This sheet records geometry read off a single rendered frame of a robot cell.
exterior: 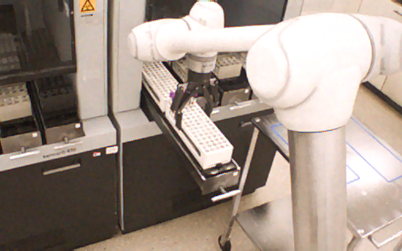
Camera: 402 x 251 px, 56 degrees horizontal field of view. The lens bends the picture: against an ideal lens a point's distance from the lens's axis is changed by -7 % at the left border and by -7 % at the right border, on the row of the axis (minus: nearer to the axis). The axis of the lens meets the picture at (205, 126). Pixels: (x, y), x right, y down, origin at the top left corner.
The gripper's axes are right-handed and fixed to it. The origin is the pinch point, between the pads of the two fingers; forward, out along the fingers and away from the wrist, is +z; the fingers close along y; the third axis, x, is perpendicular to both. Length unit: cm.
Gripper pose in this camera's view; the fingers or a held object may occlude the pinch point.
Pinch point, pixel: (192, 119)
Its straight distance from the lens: 137.8
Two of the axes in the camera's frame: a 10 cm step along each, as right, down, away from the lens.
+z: -1.3, 7.8, 6.1
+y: 8.7, -2.1, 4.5
